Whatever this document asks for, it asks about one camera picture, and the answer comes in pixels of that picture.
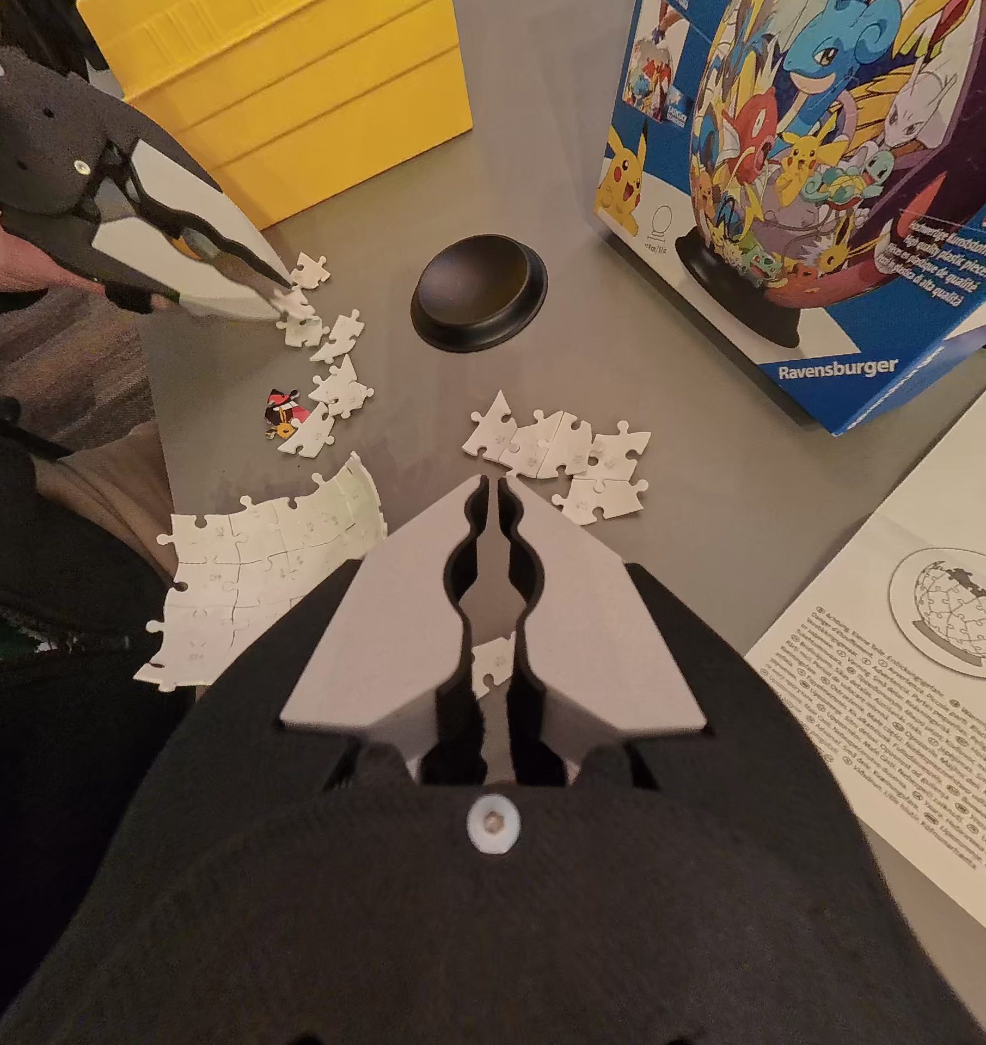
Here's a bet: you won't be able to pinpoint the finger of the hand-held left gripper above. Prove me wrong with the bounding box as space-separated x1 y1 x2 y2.
93 200 293 321
125 136 293 288

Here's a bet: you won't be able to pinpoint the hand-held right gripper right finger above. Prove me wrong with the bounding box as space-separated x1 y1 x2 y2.
498 476 710 786

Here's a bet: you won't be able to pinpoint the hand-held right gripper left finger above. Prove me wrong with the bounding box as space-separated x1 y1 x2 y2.
279 474 494 785

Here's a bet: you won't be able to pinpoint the assembled curved puzzle section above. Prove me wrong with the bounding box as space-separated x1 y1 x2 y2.
133 453 389 693

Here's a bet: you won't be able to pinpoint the puzzle pieces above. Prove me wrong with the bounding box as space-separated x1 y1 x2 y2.
276 253 653 711

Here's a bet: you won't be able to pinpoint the colourful puzzle ball box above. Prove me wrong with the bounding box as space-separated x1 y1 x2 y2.
595 0 986 438

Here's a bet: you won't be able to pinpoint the person's left hand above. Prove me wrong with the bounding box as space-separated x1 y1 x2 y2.
0 198 106 297

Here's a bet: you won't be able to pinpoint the yellow plastic bin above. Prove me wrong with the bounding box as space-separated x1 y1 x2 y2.
76 0 473 231

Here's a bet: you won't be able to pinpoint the person's beige pants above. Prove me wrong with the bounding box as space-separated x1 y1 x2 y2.
31 453 179 585

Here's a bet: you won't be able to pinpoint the black round stand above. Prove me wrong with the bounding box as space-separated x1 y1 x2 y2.
409 234 549 354

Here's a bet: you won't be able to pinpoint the white instruction sheet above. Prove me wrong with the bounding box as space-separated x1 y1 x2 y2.
744 379 986 956

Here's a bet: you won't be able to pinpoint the person's black jacket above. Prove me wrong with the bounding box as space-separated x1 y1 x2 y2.
0 408 200 1045

